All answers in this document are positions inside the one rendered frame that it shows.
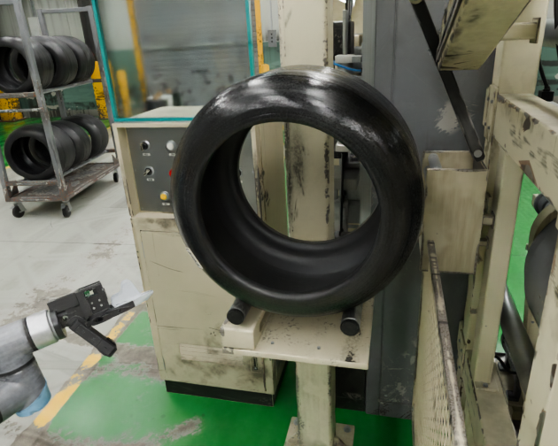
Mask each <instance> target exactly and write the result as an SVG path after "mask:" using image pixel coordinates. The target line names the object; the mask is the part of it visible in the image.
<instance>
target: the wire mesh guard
mask: <svg viewBox="0 0 558 446"><path fill-rule="evenodd" d="M427 248H428V255H429V270H428V272H422V285H421V297H420V309H419V320H418V332H417V344H416V355H415V378H414V390H413V402H412V408H413V404H415V414H414V416H413V411H412V433H413V446H425V445H426V446H440V442H441V446H443V443H444V446H449V445H450V446H469V444H468V438H467V433H466V427H465V422H464V417H463V411H462V406H461V397H460V391H459V386H458V381H457V375H456V370H455V364H454V359H453V349H452V344H451V338H450V333H449V327H448V322H447V316H446V307H445V301H444V296H443V290H442V285H441V280H440V274H439V269H438V259H437V253H436V248H435V243H434V241H433V240H428V241H427ZM431 283H432V284H431ZM429 299H430V300H429ZM435 309H436V310H435ZM436 316H437V318H436ZM428 324H429V325H428ZM437 324H438V328H437ZM436 336H437V337H436ZM428 338H429V340H428ZM437 344H438V347H437ZM440 350H441V354H440ZM426 358H427V359H426ZM441 361H442V366H441ZM437 364H438V368H437ZM443 370H444V375H443ZM440 372H441V377H440ZM431 380H432V381H431ZM425 383H426V385H425ZM444 383H445V386H444ZM441 384H442V388H441ZM437 385H438V389H437ZM432 389H433V391H432ZM430 390H431V392H430ZM443 393H444V400H443ZM440 394H441V400H440ZM431 398H432V401H431ZM433 398H434V400H433ZM428 400H429V401H428ZM447 404H448V415H447ZM430 407H431V411H429V408H430ZM432 407H433V411H432ZM437 407H438V410H437ZM441 407H442V411H441ZM444 408H446V410H445V411H444ZM424 409H425V410H424ZM434 409H435V410H434ZM423 417H424V419H423ZM428 417H429V420H428ZM431 417H432V421H431ZM443 417H444V426H443ZM449 417H450V428H449ZM433 418H434V422H433ZM440 418H441V425H440ZM427 427H428V430H427ZM432 428H433V433H432ZM430 429H431V430H430ZM434 430H435V432H434ZM437 430H438V433H437ZM447 431H448V440H447ZM451 431H452V437H453V438H452V442H451ZM441 432H442V434H441ZM444 433H446V438H445V435H444ZM426 435H427V438H426ZM428 438H429V439H428ZM433 438H434V444H433ZM431 440H432V441H431Z"/></svg>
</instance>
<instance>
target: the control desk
mask: <svg viewBox="0 0 558 446"><path fill-rule="evenodd" d="M190 122H191V120H190V121H116V122H114V123H112V130H113V134H114V139H115V143H116V149H117V153H118V158H119V162H120V171H121V176H122V181H123V186H124V190H125V195H126V200H127V205H128V213H129V216H131V217H130V222H131V227H132V231H133V236H134V241H135V246H136V255H137V259H138V264H139V268H140V274H141V278H142V283H143V292H146V291H149V290H153V294H152V295H151V296H150V298H149V299H148V300H146V306H147V311H148V315H149V321H150V325H151V333H152V339H153V343H154V348H155V353H156V358H157V362H158V367H159V376H160V379H161V380H165V383H166V389H167V392H171V393H177V394H184V395H191V396H202V397H209V398H215V399H221V400H228V401H234V402H240V403H247V404H258V405H265V406H272V407H274V404H275V400H276V397H277V394H278V391H279V388H280V386H281V383H282V380H283V375H284V372H285V369H286V366H287V364H288V361H286V360H279V359H271V358H256V357H248V356H241V355H233V354H225V353H222V347H223V346H222V344H221V326H222V324H223V322H224V321H225V319H226V318H227V313H228V311H229V308H230V307H231V305H232V304H233V303H234V301H235V299H236V298H235V297H234V296H232V295H231V294H229V293H228V292H226V291H225V290H224V289H222V288H221V287H220V286H218V285H217V284H216V283H215V282H214V281H213V280H211V279H210V278H209V277H208V276H207V275H206V274H205V272H204V271H203V270H202V269H201V268H198V266H197V265H196V263H195V262H194V260H193V259H192V257H191V256H190V254H189V252H188V251H187V250H186V249H185V248H186V246H185V244H184V242H183V240H182V238H181V236H180V233H179V231H178V228H177V225H176V223H175V220H174V214H173V209H172V204H171V194H170V181H171V172H172V166H173V162H174V156H175V153H176V150H177V148H178V145H179V143H180V141H181V139H182V136H183V135H184V133H185V131H186V129H187V127H188V125H189V124H190ZM239 174H240V181H241V184H242V188H243V191H244V194H245V197H246V199H247V201H248V203H249V204H250V206H251V207H252V208H253V210H254V211H255V212H256V214H257V215H258V216H259V217H260V218H261V219H262V220H263V221H264V222H265V223H266V224H268V225H269V226H270V227H272V228H273V229H274V230H276V231H277V232H279V233H281V234H283V235H287V236H288V224H287V205H286V187H285V169H284V151H283V123H282V122H268V123H263V124H258V125H255V126H253V127H252V129H251V130H250V132H249V134H248V135H247V136H246V138H245V140H244V144H243V147H242V150H241V154H240V160H239Z"/></svg>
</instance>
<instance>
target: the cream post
mask: <svg viewBox="0 0 558 446"><path fill-rule="evenodd" d="M276 1H277V3H278V22H279V41H280V59H281V67H283V66H288V65H321V66H327V67H331V68H333V0H276ZM283 132H284V151H285V168H286V188H287V207H288V226H289V237H291V238H295V239H299V240H316V241H327V240H331V239H335V228H334V138H333V137H332V136H330V135H327V134H326V133H324V132H322V131H320V130H318V129H315V128H313V127H309V126H305V125H301V124H297V123H290V122H283ZM295 363H296V393H297V405H298V446H334V435H336V415H335V405H336V373H335V366H332V365H317V364H309V363H302V362H295Z"/></svg>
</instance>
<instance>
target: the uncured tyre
mask: <svg viewBox="0 0 558 446"><path fill-rule="evenodd" d="M268 122H290V123H297V124H301V125H305V126H309V127H313V128H315V129H318V130H320V131H322V132H324V133H326V134H327V135H330V136H332V137H333V138H335V139H336V140H338V141H339V142H341V143H342V144H343V145H344V146H345V147H346V148H347V149H348V150H350V151H351V152H352V153H353V155H354V156H355V157H356V158H357V159H359V161H360V162H361V163H362V165H363V166H364V168H365V169H366V171H367V173H368V175H369V177H370V179H371V180H372V182H373V185H374V187H375V190H376V195H377V199H378V203H377V205H376V208H375V209H374V210H373V211H372V213H371V214H370V215H369V217H368V218H367V219H366V220H365V221H364V222H363V223H362V224H361V225H360V226H358V227H357V228H355V229H354V230H353V231H352V232H350V233H348V234H346V235H343V236H340V237H338V238H335V239H331V240H327V241H319V242H311V241H303V240H299V239H295V238H291V237H289V236H287V235H283V234H281V233H279V232H277V231H276V230H274V229H273V228H272V227H270V226H269V225H268V224H266V223H265V222H264V221H263V220H262V219H261V218H260V217H259V216H258V215H257V214H256V212H255V211H254V210H253V208H252V207H251V206H250V204H249V203H248V201H247V199H246V197H245V194H244V191H243V188H242V184H241V181H240V174H239V160H240V154H241V150H242V147H243V144H244V140H245V138H246V136H247V135H248V134H249V132H250V130H251V129H252V127H253V126H255V125H258V124H263V123H268ZM170 194H171V204H172V209H173V214H174V220H175V223H176V225H177V228H178V231H179V233H180V236H181V238H182V240H183V242H184V244H185V246H186V248H189V249H190V250H191V252H192V253H193V255H194V256H195V258H196V259H197V261H198V262H199V264H201V266H202V267H203V269H202V270H203V271H204V272H205V274H206V275H207V276H208V277H209V278H210V279H211V280H213V281H214V282H215V283H216V284H217V285H218V286H220V287H221V288H222V289H224V290H225V291H226V292H228V293H229V294H231V295H232V296H234V297H235V298H237V299H239V300H241V301H242V302H244V303H246V304H249V305H251V306H253V307H256V308H258V309H261V310H263V311H268V312H272V313H275V314H280V315H284V316H291V317H320V316H326V315H331V314H335V313H339V312H342V311H347V310H349V309H352V308H353V307H356V306H358V305H360V304H363V303H365V302H366V301H367V300H369V299H370V298H372V297H373V296H375V295H377V294H378V293H379V292H381V291H382V290H383V289H384V288H385V287H387V286H388V285H389V284H390V283H391V282H392V280H393V279H394V278H395V277H396V276H397V275H398V273H399V272H400V270H401V269H402V268H403V266H404V265H405V263H406V262H407V261H408V259H409V257H410V256H411V254H412V252H413V250H414V248H415V245H416V243H417V241H418V238H419V235H420V233H421V229H422V222H423V215H424V205H425V196H424V186H423V179H422V168H421V163H420V158H419V153H418V149H417V147H416V144H415V139H414V137H413V135H412V133H411V131H410V129H409V127H408V125H407V123H406V121H405V120H404V119H403V117H402V116H401V114H400V113H399V111H398V110H397V109H396V108H395V106H394V105H393V104H392V103H391V102H390V101H389V100H388V99H387V98H386V97H385V96H384V95H383V94H382V93H381V92H379V91H378V90H377V89H376V88H374V87H372V86H371V85H370V84H368V83H366V82H365V81H363V80H362V79H360V78H358V77H356V76H354V75H351V74H349V73H346V72H343V71H340V70H337V69H335V68H331V67H327V66H321V65H288V66H283V67H279V68H276V69H272V70H269V71H266V72H264V73H259V74H256V75H253V76H251V77H248V78H246V79H243V80H241V81H238V82H236V83H234V84H232V85H230V86H228V87H227V88H225V89H224V90H222V91H221V92H219V93H218V94H217V95H215V96H214V97H213V98H212V99H210V100H209V101H208V102H207V103H206V104H205V105H204V106H203V107H202V108H201V109H200V110H199V112H198V113H197V114H196V116H195V117H194V118H193V120H192V121H191V122H190V124H189V125H188V127H187V129H186V131H185V133H184V135H183V136H182V139H181V141H180V143H179V145H178V148H177V150H176V153H175V156H174V162H173V166H172V172H171V181H170Z"/></svg>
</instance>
